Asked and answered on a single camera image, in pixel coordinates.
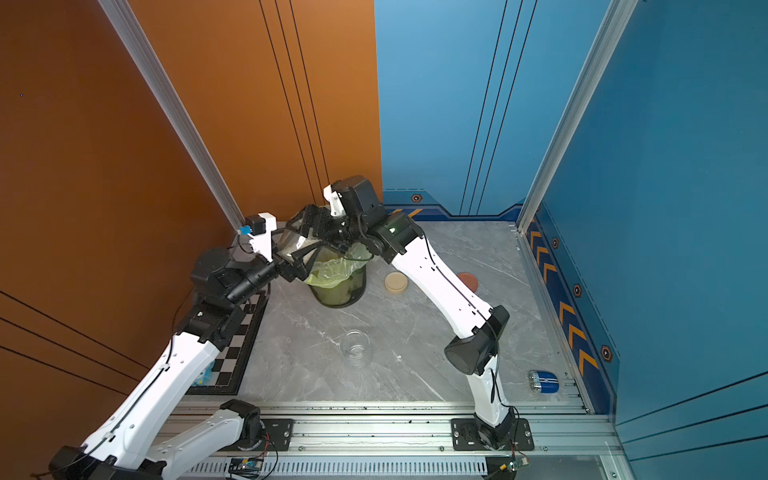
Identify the red jar lid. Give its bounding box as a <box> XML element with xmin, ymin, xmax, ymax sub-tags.
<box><xmin>457</xmin><ymin>272</ymin><xmax>479</xmax><ymax>293</ymax></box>

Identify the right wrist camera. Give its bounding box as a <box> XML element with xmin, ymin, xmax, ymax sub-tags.
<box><xmin>323</xmin><ymin>185</ymin><xmax>346</xmax><ymax>218</ymax></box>

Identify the aluminium corner post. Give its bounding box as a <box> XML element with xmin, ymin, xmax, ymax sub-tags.
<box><xmin>516</xmin><ymin>0</ymin><xmax>638</xmax><ymax>235</ymax></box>
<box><xmin>98</xmin><ymin>0</ymin><xmax>244</xmax><ymax>230</ymax></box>

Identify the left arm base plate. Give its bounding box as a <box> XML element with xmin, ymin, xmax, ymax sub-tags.
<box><xmin>231</xmin><ymin>418</ymin><xmax>294</xmax><ymax>452</ymax></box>

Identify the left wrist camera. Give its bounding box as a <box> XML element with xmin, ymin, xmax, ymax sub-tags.
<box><xmin>237</xmin><ymin>213</ymin><xmax>277</xmax><ymax>262</ymax></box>

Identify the aluminium front rail frame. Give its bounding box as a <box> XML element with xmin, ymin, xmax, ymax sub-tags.
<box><xmin>107</xmin><ymin>400</ymin><xmax>637</xmax><ymax>480</ymax></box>

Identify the yellow-green plastic bin liner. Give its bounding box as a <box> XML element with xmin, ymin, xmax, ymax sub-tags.
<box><xmin>304</xmin><ymin>243</ymin><xmax>374</xmax><ymax>289</ymax></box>

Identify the right aluminium corner post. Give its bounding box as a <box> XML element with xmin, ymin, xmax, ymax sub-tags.
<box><xmin>516</xmin><ymin>0</ymin><xmax>638</xmax><ymax>235</ymax></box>

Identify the left aluminium corner post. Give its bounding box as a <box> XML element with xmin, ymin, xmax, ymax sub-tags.
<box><xmin>98</xmin><ymin>0</ymin><xmax>244</xmax><ymax>230</ymax></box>

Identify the left green circuit board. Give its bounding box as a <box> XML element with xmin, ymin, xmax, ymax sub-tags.
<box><xmin>227</xmin><ymin>457</ymin><xmax>265</xmax><ymax>479</ymax></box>

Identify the blue silver can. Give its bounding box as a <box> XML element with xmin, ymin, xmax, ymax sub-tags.
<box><xmin>528</xmin><ymin>370</ymin><xmax>560</xmax><ymax>394</ymax></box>

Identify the green circuit board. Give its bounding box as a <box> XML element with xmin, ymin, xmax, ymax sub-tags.
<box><xmin>497</xmin><ymin>454</ymin><xmax>530</xmax><ymax>479</ymax></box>
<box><xmin>227</xmin><ymin>457</ymin><xmax>265</xmax><ymax>479</ymax></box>

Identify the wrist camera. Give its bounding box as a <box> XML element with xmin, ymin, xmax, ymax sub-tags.
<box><xmin>237</xmin><ymin>213</ymin><xmax>277</xmax><ymax>262</ymax></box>
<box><xmin>323</xmin><ymin>185</ymin><xmax>346</xmax><ymax>218</ymax></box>

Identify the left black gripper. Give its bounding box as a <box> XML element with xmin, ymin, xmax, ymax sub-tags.
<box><xmin>226</xmin><ymin>227</ymin><xmax>320</xmax><ymax>312</ymax></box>

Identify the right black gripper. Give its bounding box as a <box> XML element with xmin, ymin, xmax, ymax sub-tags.
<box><xmin>286</xmin><ymin>203</ymin><xmax>371</xmax><ymax>253</ymax></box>

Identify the black white checkerboard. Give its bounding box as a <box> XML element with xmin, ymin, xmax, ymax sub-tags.
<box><xmin>186</xmin><ymin>288</ymin><xmax>271</xmax><ymax>396</ymax></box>

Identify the blue owl figurine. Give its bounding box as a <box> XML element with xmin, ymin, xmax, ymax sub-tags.
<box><xmin>195</xmin><ymin>366</ymin><xmax>218</xmax><ymax>386</ymax></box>

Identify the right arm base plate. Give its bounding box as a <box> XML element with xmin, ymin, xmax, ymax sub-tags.
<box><xmin>450</xmin><ymin>418</ymin><xmax>535</xmax><ymax>453</ymax></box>

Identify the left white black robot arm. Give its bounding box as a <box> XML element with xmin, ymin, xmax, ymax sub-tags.
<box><xmin>48</xmin><ymin>248</ymin><xmax>316</xmax><ymax>479</ymax></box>

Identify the right green circuit board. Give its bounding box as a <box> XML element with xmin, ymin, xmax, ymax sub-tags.
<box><xmin>497</xmin><ymin>454</ymin><xmax>530</xmax><ymax>479</ymax></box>

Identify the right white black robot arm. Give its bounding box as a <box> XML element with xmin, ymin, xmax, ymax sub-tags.
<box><xmin>274</xmin><ymin>176</ymin><xmax>519</xmax><ymax>450</ymax></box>

